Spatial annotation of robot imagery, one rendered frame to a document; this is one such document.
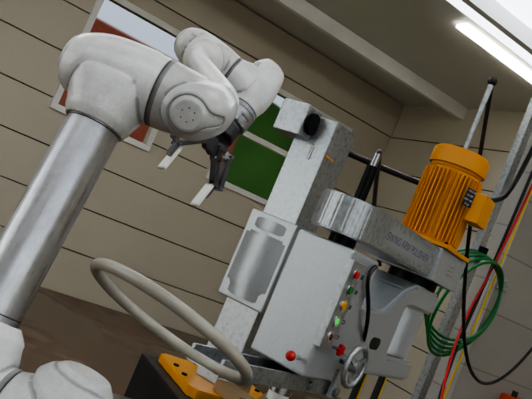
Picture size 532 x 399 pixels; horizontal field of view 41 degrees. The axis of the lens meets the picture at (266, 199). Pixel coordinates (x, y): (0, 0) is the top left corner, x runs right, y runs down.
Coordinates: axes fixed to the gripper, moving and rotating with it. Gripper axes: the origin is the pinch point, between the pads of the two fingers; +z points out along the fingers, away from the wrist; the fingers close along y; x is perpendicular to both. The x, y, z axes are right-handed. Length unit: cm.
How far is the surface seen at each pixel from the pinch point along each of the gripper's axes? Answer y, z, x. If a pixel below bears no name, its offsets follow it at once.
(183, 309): 8.8, 26.2, -19.9
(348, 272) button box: 64, -21, -1
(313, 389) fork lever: 96, 7, 14
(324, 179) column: 102, -83, 79
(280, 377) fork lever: 73, 14, 8
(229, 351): 22.6, 26.5, -24.2
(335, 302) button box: 68, -12, 0
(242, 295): 110, -21, 89
